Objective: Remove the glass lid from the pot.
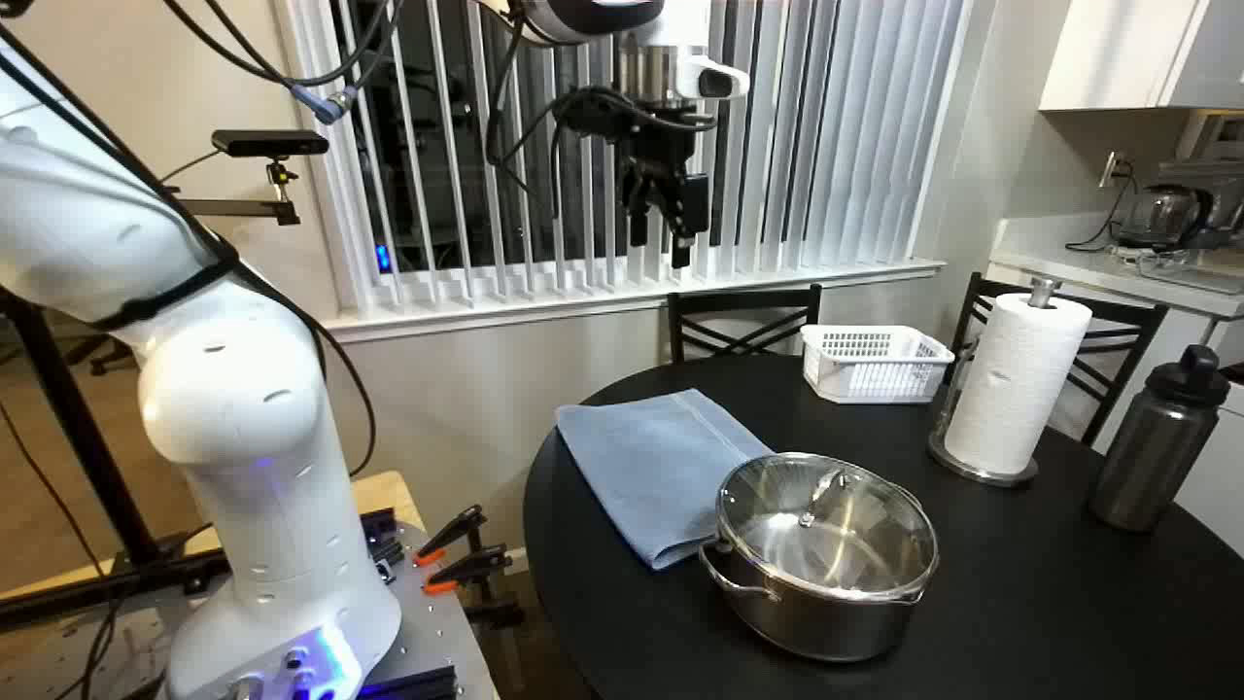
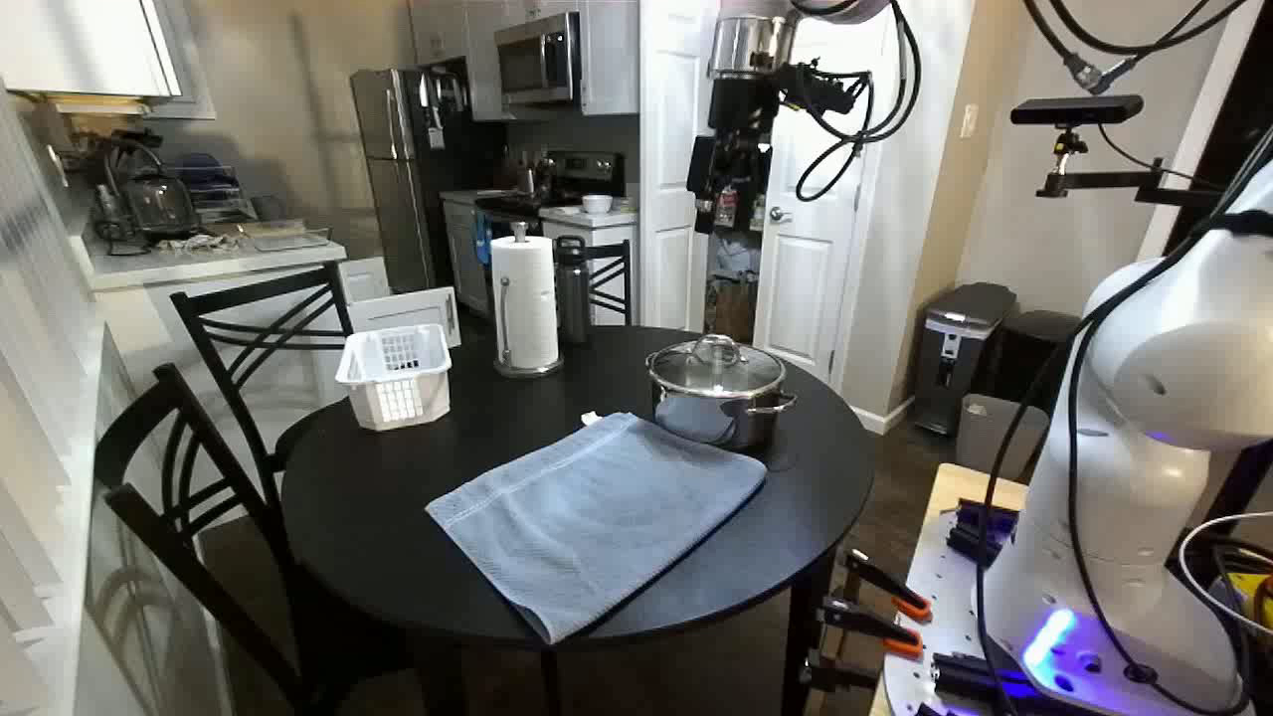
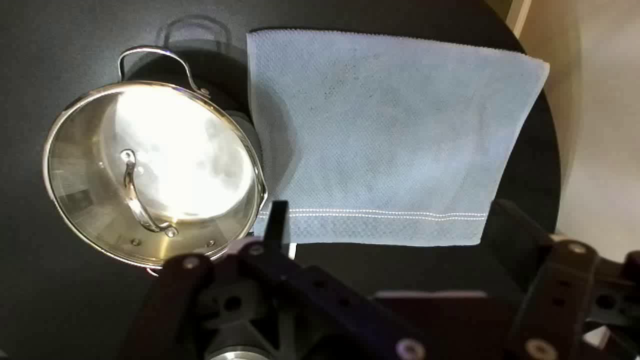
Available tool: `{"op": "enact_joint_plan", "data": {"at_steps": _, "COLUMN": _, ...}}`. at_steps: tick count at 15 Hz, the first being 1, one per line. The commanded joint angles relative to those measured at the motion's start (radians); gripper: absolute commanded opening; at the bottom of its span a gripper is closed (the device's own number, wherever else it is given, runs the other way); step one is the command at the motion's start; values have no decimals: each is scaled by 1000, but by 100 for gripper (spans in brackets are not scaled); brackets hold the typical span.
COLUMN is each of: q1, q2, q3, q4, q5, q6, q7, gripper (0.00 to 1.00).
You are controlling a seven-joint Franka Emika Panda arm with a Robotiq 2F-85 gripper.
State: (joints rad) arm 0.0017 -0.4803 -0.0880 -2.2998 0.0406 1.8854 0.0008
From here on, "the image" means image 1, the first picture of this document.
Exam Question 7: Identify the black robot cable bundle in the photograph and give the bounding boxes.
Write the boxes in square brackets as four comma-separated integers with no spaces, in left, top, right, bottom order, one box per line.
[0,0,731,485]

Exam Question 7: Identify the white paper towel roll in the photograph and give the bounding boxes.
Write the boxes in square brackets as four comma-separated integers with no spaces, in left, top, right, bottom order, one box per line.
[940,290,1095,480]

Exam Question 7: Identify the blue folded cloth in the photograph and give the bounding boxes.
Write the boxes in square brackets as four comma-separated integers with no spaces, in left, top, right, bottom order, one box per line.
[551,385,778,577]

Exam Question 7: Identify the white plastic basket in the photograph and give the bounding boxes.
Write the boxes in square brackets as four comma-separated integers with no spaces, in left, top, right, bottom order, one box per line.
[796,320,962,407]

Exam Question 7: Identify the white vertical window blinds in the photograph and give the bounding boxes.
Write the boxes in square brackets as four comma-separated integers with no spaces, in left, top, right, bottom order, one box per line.
[275,0,975,323]

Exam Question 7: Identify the stainless steel pot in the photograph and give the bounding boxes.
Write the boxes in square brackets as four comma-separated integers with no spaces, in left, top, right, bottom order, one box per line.
[695,449,940,668]

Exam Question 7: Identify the white kitchen counter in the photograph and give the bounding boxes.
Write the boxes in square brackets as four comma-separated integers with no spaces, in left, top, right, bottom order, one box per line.
[985,210,1244,323]

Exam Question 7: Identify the dark water bottle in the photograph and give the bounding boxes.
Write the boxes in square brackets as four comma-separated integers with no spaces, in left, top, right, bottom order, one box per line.
[1080,344,1231,537]

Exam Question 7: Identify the black chair with slatted back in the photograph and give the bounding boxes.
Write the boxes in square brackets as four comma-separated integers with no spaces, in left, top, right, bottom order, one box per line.
[948,270,1172,452]

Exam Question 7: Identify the white wall cabinet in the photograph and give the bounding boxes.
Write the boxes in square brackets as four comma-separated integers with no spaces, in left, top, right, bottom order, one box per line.
[1033,0,1244,118]

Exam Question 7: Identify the black camera on stand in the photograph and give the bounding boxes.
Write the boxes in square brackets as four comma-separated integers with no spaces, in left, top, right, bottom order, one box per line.
[177,123,333,235]

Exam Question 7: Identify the robot mounting table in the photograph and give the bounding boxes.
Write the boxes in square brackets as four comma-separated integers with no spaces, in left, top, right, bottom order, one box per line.
[0,467,507,700]

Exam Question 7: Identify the black tripod stand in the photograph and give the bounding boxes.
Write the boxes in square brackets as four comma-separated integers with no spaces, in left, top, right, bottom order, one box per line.
[0,286,234,629]

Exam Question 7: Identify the glass pot lid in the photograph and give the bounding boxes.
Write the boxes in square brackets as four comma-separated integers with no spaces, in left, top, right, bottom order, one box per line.
[712,449,940,603]

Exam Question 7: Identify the black chair with crossed back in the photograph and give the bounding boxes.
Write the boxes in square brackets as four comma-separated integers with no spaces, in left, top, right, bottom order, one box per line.
[666,279,830,369]

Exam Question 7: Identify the dark kitchen appliance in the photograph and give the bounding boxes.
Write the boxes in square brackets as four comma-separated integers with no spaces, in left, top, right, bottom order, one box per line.
[1103,175,1226,257]

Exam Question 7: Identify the metal paper towel holder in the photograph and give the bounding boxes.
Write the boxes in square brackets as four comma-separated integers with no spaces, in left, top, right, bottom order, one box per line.
[924,272,1071,495]

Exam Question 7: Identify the black orange clamp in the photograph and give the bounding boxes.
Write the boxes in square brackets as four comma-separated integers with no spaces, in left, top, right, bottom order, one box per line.
[414,503,489,568]
[419,541,517,603]

